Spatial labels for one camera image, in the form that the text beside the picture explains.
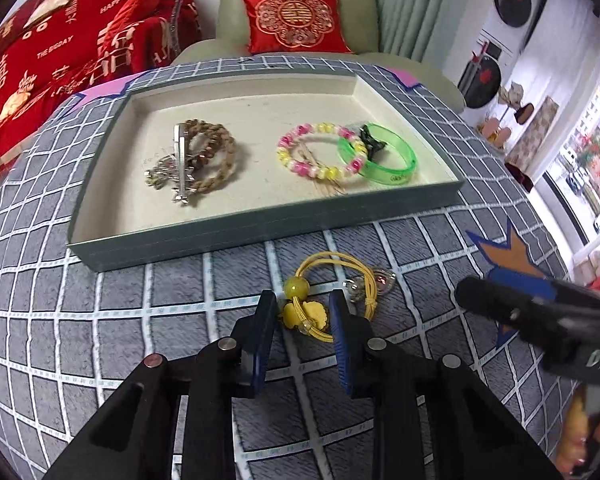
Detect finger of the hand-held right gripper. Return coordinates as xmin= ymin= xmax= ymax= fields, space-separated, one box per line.
xmin=455 ymin=276 xmax=556 ymax=343
xmin=492 ymin=267 xmax=600 ymax=308

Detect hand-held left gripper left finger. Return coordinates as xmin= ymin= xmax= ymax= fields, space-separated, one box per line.
xmin=42 ymin=290 xmax=278 ymax=480

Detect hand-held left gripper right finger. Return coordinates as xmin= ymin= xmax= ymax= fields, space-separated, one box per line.
xmin=328 ymin=290 xmax=563 ymax=480

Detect yellow hair tie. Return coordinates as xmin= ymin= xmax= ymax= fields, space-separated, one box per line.
xmin=279 ymin=251 xmax=396 ymax=345

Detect grey-green jewelry tray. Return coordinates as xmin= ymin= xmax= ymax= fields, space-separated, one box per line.
xmin=66 ymin=71 xmax=467 ymax=273

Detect braided rope bracelet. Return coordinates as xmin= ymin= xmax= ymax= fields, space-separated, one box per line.
xmin=177 ymin=120 xmax=237 ymax=193

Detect pink yellow beaded bracelet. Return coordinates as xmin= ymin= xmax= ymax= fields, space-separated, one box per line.
xmin=276 ymin=121 xmax=368 ymax=183

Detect small silver charm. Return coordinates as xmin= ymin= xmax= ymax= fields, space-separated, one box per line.
xmin=145 ymin=155 xmax=181 ymax=189

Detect silver hair clip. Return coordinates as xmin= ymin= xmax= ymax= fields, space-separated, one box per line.
xmin=172 ymin=122 xmax=194 ymax=206

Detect black hair claw clip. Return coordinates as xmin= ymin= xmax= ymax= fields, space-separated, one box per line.
xmin=355 ymin=122 xmax=386 ymax=156

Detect person's right hand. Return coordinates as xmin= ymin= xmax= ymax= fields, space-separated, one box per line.
xmin=555 ymin=385 xmax=600 ymax=478

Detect brown star patch blue border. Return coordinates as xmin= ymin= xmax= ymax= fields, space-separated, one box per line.
xmin=466 ymin=217 xmax=556 ymax=351

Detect grey checked tablecloth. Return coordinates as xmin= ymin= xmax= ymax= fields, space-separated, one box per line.
xmin=0 ymin=55 xmax=588 ymax=480

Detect patterned standing board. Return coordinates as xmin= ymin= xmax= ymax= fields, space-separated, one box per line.
xmin=505 ymin=96 xmax=560 ymax=181

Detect green plastic bangle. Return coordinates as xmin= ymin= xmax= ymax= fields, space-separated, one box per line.
xmin=337 ymin=122 xmax=418 ymax=187

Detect hat stand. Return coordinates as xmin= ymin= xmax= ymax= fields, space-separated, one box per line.
xmin=480 ymin=82 xmax=536 ymax=148

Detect pink star patch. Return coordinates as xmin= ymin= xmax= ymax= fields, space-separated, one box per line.
xmin=77 ymin=72 xmax=148 ymax=111
xmin=387 ymin=65 xmax=421 ymax=90

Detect white washing machine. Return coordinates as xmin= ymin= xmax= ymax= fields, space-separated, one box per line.
xmin=457 ymin=0 xmax=556 ymax=111

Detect green curtain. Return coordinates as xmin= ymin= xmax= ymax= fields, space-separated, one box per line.
xmin=360 ymin=0 xmax=473 ymax=61

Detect red embroidered cushion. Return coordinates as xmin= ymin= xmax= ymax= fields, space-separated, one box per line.
xmin=240 ymin=0 xmax=353 ymax=56

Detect red printed blanket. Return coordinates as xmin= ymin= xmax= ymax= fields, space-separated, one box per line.
xmin=0 ymin=0 xmax=203 ymax=206

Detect silver wrapped pole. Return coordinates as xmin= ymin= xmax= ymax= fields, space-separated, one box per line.
xmin=167 ymin=0 xmax=201 ymax=56

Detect white printed pillow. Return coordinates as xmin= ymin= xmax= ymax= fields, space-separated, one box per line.
xmin=25 ymin=0 xmax=88 ymax=28

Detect brown beaded bracelet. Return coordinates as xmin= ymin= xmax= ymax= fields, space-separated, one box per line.
xmin=190 ymin=132 xmax=222 ymax=171

